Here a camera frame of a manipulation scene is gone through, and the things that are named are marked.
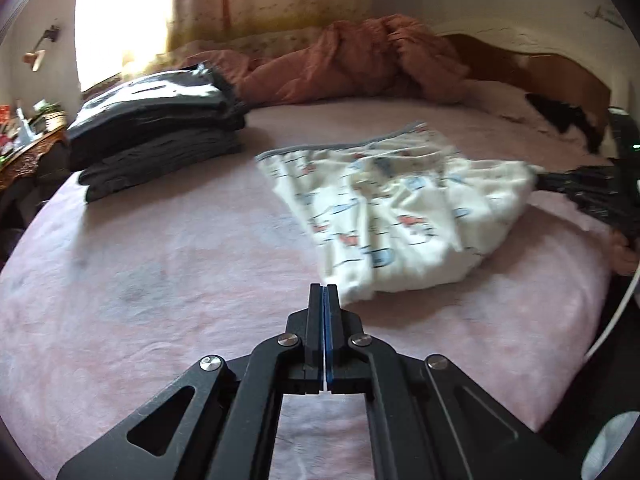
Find white cartoon print pants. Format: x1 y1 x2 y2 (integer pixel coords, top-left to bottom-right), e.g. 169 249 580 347
256 122 537 304

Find black clothing near headboard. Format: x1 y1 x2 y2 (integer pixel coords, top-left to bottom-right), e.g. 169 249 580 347
525 93 603 154

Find person's right hand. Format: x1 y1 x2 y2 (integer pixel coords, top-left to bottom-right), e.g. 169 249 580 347
608 231 639 276

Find wooden bed headboard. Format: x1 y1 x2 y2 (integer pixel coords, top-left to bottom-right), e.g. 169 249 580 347
434 18 612 131

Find pink bed sheet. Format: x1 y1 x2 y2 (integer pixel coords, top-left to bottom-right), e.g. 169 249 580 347
1 99 610 479

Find rust red crumpled quilt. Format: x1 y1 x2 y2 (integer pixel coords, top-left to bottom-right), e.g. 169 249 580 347
180 14 469 106

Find stack of dark folded clothes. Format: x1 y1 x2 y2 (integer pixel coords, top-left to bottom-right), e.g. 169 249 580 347
66 64 248 203

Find carved wooden desk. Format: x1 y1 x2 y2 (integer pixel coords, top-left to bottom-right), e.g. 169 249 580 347
0 126 67 193

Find tree print curtain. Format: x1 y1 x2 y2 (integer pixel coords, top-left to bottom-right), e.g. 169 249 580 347
167 0 370 52

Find white cable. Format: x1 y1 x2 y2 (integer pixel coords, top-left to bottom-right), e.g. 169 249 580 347
583 259 640 363

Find pink wall lamp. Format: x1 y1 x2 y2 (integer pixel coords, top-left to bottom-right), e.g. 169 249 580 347
22 25 61 73

